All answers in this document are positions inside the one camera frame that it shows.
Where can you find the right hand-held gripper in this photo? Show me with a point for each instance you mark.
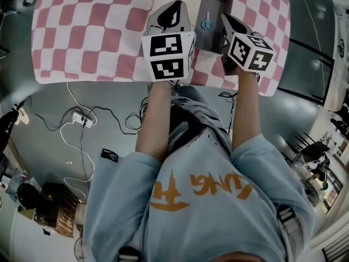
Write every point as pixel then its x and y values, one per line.
pixel 240 49

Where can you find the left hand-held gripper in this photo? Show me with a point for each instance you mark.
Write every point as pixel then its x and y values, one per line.
pixel 165 46

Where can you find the dark grey box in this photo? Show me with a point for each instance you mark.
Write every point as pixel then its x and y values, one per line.
pixel 210 41

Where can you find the person's right forearm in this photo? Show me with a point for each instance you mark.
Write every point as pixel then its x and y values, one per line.
pixel 245 110

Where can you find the person's left forearm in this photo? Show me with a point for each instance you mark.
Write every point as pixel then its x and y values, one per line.
pixel 154 119

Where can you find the black framed glass partition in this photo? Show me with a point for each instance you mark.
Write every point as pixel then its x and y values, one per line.
pixel 305 67

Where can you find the person's grey jeans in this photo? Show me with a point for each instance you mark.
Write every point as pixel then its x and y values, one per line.
pixel 196 113

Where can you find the pink white checkered tablecloth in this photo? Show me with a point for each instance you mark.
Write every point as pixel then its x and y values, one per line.
pixel 81 37

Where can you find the white power strip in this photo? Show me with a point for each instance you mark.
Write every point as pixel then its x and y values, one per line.
pixel 83 118

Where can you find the black fabric tag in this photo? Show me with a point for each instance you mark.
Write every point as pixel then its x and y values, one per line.
pixel 110 155

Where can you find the person's light blue shirt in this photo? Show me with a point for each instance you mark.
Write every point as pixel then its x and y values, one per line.
pixel 207 214

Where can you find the black round pot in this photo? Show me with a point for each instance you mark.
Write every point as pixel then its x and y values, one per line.
pixel 27 196

